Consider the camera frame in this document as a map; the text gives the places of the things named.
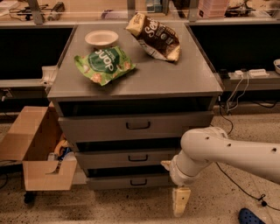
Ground grey drawer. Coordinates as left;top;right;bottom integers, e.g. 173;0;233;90
59;111;214;143
75;147;179;169
87;174;173;190

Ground white paper bowl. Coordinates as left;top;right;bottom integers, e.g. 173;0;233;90
85;30;119;48

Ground grey middle drawer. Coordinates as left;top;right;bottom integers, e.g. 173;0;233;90
75;147;179;169

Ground grey drawer cabinet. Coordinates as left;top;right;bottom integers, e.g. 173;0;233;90
48;22;222;180

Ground grey top drawer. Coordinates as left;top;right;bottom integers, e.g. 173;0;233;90
59;111;214;143

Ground blue shoe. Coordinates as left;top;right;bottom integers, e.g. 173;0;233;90
238;208;265;224

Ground pink stacked trays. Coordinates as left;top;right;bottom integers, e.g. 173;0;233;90
198;0;229;18

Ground grey bottom drawer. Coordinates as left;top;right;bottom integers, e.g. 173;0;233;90
87;174;173;190

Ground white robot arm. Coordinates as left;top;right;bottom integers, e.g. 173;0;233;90
161;127;280;217

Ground white power strip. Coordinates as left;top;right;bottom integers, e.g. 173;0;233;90
234;69;269;78

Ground open cardboard box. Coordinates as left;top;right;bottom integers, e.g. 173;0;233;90
0;107;77;191

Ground brown snack bag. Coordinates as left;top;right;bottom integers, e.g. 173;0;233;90
126;13;180;62

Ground black caster wheel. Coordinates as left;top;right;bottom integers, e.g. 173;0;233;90
24;192;37;204

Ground green snack bag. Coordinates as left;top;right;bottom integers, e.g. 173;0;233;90
74;45;136;86

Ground black floor cable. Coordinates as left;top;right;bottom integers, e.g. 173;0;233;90
215;99;280;212

